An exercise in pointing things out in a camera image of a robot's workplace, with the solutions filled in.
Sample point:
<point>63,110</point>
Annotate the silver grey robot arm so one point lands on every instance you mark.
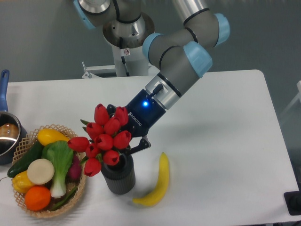
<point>181,57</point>

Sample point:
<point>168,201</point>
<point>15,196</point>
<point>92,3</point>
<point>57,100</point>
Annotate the dark grey ribbed vase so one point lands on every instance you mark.
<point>120,178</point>

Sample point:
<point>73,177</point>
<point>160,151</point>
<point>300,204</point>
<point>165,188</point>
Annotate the yellow lemon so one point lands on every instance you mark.
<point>21,182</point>

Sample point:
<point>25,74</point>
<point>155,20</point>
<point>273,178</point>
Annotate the red tulip bouquet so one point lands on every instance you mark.
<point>105,141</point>

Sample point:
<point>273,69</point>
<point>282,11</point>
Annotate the green bean pod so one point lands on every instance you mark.
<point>64,200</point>

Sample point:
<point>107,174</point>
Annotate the dark green cucumber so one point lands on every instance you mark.
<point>34,153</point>

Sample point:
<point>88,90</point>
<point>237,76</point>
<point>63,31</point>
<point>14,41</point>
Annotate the yellow banana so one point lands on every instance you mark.
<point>158,193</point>

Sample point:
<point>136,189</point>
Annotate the blue handled steel saucepan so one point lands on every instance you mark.
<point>11,130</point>

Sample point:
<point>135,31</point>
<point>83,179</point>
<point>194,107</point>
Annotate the black device at table edge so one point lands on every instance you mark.
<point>293,202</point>

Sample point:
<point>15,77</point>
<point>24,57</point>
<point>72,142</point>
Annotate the yellow squash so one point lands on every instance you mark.
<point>48,136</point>

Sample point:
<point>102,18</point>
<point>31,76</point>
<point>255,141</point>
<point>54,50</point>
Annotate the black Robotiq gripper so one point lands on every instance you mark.
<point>143,112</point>

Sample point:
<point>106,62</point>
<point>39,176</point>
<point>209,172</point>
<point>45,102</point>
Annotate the orange fruit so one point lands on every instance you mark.
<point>37,198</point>

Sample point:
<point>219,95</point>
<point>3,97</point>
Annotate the green bok choy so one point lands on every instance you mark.
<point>60,155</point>

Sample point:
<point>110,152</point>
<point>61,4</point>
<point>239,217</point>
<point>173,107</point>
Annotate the purple red onion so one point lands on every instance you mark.
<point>74,171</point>

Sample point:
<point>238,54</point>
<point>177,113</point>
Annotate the cream round bun slice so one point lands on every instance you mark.
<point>40,171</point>

